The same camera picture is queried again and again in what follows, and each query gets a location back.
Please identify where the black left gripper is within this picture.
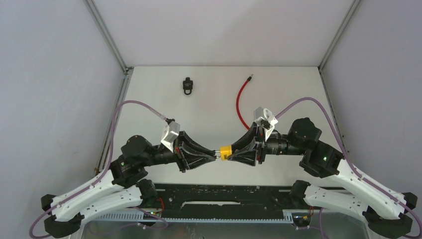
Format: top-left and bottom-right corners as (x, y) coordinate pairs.
(142, 130), (216, 172)

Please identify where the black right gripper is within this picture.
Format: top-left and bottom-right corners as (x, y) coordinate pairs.
(227, 121), (306, 165)

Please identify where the yellow padlock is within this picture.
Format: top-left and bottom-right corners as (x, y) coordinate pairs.
(215, 145), (232, 161)

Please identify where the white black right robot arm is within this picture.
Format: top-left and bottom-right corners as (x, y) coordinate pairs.
(221, 117), (418, 239)

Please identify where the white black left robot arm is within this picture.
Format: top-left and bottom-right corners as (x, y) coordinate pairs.
(41, 131), (216, 239)

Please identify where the black padlock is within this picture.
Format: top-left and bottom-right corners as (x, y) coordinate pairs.
(182, 77), (194, 96)

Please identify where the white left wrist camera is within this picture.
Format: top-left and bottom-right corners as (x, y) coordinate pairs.
(160, 121), (180, 152)

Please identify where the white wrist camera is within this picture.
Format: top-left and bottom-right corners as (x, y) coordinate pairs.
(254, 107), (278, 141)
(160, 121), (180, 152)

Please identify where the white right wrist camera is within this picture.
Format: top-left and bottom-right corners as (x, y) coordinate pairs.
(254, 107), (278, 141)

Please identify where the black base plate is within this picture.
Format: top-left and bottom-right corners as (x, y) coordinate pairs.
(89, 183), (327, 223)

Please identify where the red cable lock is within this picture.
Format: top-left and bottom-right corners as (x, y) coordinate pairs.
(235, 74), (253, 130)

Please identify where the aluminium frame rail left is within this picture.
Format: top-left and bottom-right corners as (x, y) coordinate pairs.
(67, 0), (128, 189)

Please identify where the aluminium frame rail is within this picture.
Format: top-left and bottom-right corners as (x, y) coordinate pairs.
(318, 0), (380, 239)
(67, 0), (128, 189)

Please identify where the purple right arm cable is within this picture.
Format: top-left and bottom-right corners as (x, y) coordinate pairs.
(275, 97), (422, 239)

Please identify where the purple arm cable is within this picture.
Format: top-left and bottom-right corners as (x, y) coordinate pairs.
(29, 100), (175, 239)
(275, 97), (422, 239)

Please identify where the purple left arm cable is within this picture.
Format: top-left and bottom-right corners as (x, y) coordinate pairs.
(29, 100), (175, 239)

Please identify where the aluminium frame rail right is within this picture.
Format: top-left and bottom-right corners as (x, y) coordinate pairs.
(318, 0), (380, 239)

